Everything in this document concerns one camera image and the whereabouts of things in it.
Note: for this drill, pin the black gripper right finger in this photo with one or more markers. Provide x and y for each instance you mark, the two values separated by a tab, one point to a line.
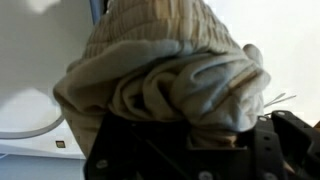
286	146

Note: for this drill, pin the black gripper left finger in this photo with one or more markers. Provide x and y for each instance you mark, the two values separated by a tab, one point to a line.
133	150

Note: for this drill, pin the brown cloth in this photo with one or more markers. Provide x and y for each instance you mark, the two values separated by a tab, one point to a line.
160	76

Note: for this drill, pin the small dark square tag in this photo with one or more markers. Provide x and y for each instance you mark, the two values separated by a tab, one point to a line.
60	144

